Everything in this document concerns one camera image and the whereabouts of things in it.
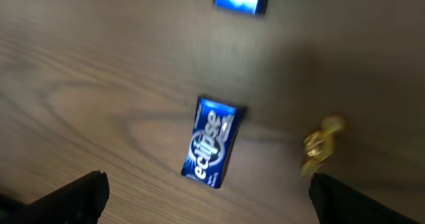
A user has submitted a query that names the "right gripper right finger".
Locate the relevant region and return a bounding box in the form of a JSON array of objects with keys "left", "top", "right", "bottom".
[{"left": 308, "top": 172, "right": 422, "bottom": 224}]

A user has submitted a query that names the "gold wrapped candy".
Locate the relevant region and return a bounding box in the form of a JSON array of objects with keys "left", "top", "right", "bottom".
[{"left": 300, "top": 114, "right": 348, "bottom": 178}]

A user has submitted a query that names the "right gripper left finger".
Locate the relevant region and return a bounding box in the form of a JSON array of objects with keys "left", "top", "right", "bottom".
[{"left": 0, "top": 169, "right": 110, "bottom": 224}]

